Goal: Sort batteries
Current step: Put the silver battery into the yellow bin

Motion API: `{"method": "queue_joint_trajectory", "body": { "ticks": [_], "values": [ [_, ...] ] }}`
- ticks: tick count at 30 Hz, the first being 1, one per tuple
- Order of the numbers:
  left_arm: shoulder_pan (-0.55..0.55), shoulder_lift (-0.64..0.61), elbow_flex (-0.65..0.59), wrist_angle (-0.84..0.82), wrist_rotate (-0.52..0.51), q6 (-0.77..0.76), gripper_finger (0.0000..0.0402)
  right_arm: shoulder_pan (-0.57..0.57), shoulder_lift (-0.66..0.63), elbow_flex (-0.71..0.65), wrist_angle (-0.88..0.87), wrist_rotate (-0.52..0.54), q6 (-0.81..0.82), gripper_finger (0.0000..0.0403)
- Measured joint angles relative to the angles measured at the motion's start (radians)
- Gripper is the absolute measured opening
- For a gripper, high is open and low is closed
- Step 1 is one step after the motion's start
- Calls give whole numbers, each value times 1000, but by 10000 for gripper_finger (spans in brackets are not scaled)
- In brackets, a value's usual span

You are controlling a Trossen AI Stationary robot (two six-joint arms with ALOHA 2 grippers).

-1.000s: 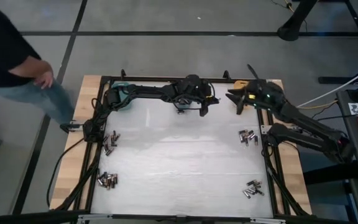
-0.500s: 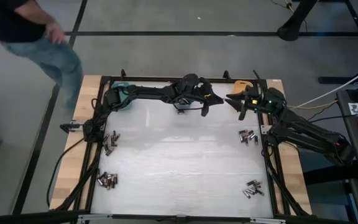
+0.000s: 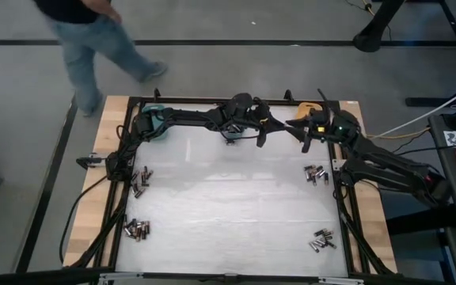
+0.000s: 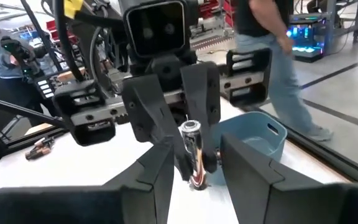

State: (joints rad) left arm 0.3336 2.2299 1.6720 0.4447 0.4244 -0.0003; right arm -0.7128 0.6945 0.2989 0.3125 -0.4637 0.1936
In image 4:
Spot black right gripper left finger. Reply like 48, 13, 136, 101
0, 136, 175, 224

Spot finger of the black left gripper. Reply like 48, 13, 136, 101
121, 73, 196, 182
180, 61, 222, 174

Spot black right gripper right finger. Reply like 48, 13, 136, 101
221, 133, 358, 224

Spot wooden base board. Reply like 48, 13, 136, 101
23, 123, 54, 136

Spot blue-grey plastic bin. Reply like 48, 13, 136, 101
211, 111, 288, 187

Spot red storage bins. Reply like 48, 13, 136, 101
197, 0, 241, 19

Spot black handheld controller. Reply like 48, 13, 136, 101
0, 35, 42, 77

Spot computer case RGB lights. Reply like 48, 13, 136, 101
286, 18, 326, 63

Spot black diagonal frame strut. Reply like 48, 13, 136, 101
0, 91, 68, 129

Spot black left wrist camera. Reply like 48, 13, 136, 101
122, 0, 188, 59

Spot thin black cable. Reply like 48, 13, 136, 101
53, 0, 88, 82

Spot thin black frame strut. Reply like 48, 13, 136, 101
19, 0, 65, 73

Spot yellow cable tag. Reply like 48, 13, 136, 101
63, 0, 84, 19

